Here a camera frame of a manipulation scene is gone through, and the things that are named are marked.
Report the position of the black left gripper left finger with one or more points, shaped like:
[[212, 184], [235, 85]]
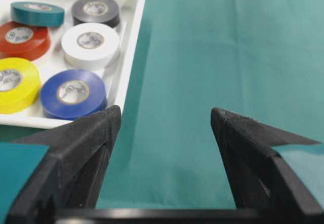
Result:
[[59, 168]]

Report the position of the black tape roll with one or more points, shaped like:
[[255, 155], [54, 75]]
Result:
[[96, 11]]

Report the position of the white tape roll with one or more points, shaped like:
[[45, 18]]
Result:
[[91, 46]]

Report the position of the green tape roll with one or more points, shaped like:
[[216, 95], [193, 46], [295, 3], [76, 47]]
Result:
[[37, 14]]

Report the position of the red tape roll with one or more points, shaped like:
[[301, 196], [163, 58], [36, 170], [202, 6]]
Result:
[[24, 41]]

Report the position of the yellow tape roll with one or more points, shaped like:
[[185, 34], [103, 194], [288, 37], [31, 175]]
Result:
[[20, 84]]

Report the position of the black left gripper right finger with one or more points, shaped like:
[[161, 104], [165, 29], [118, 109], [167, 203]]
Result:
[[261, 180]]

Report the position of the blue tape roll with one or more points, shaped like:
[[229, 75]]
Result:
[[73, 93]]

